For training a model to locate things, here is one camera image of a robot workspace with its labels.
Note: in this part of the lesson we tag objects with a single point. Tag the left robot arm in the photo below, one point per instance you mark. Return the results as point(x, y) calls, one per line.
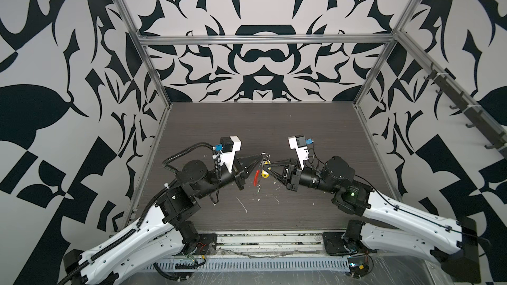
point(173, 205)

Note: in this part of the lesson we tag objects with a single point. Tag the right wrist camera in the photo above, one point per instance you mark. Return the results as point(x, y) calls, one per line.
point(300, 144)

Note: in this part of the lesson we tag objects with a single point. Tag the small electronics board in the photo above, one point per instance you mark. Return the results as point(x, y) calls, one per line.
point(360, 266)

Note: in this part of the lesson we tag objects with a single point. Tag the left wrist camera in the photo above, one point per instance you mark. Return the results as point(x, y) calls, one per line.
point(226, 150)

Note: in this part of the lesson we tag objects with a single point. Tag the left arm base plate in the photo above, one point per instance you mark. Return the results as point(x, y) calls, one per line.
point(206, 244)

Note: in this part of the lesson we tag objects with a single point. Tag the red key tag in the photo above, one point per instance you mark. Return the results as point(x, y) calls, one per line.
point(256, 180)

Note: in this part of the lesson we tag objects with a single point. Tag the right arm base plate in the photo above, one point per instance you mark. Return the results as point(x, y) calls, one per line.
point(339, 244)

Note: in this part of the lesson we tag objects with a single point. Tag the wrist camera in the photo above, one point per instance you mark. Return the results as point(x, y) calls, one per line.
point(300, 144)
point(226, 150)

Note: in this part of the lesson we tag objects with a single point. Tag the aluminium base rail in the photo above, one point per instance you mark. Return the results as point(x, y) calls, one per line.
point(269, 241)

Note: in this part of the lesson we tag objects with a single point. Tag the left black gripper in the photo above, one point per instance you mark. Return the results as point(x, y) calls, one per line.
point(239, 169)

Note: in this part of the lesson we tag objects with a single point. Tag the white cable duct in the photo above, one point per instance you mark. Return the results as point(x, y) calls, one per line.
point(245, 264)

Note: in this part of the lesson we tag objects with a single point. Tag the black wall hook rack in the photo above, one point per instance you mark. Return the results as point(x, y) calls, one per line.
point(464, 103)

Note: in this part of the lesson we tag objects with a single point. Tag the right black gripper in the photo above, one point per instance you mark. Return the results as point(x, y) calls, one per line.
point(292, 177)

